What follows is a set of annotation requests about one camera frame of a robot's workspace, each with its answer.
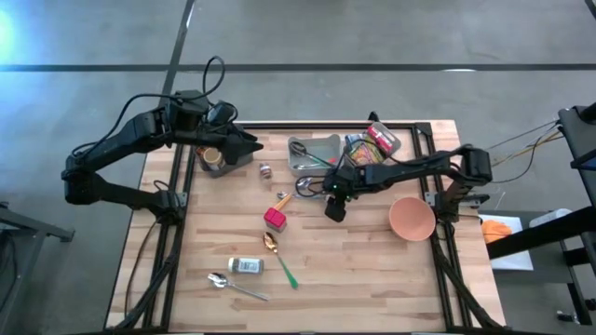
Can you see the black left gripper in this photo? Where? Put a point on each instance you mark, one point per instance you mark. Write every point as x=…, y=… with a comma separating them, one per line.
x=219, y=139

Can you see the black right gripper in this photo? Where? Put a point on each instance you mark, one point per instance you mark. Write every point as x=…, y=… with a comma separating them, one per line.
x=347, y=181

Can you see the round can with tan lid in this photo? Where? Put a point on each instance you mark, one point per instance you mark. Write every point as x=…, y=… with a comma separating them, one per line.
x=212, y=158

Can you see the black spoon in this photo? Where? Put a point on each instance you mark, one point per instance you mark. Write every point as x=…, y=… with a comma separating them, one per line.
x=298, y=149

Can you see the pale ramen noodle packet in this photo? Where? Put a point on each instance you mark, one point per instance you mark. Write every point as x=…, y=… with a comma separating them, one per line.
x=354, y=141

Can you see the sesame seasoning blend bottle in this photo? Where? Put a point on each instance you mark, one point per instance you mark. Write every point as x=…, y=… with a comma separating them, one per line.
x=247, y=265

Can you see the silver metal spoon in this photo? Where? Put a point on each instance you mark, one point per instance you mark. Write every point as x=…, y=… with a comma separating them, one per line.
x=218, y=278

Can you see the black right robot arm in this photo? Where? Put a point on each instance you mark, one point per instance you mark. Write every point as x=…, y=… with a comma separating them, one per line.
x=419, y=170

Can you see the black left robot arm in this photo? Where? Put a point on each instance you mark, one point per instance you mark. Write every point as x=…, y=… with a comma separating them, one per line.
x=116, y=139

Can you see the dark grey plastic bin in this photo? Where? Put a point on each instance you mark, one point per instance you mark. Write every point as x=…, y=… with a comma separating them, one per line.
x=239, y=165

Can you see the small metal clip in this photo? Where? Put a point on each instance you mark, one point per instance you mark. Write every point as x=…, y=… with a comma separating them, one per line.
x=265, y=170

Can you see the white plastic bin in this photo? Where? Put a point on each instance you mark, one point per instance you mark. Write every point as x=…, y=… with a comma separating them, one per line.
x=326, y=146

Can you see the salmon pink bowl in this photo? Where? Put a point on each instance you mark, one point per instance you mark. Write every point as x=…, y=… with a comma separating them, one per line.
x=412, y=218

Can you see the orange cloth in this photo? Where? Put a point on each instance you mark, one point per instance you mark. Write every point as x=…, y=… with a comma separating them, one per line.
x=496, y=231

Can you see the white sheet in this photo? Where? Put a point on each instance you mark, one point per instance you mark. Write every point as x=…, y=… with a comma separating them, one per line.
x=517, y=263

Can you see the black metal stand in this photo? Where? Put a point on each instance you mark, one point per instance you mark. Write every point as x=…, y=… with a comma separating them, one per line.
x=535, y=236

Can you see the white plastic container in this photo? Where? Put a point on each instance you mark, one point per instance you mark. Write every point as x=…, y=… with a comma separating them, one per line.
x=549, y=218

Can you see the grey metal stand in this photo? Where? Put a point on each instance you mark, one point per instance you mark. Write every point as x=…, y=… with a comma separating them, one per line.
x=37, y=228

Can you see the small black device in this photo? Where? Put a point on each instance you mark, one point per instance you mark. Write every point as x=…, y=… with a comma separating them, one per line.
x=568, y=317

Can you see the black aluminium table frame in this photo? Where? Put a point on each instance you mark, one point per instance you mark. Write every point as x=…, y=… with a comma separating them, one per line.
x=270, y=125

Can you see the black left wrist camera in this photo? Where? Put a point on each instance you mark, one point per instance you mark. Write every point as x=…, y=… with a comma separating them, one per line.
x=222, y=114

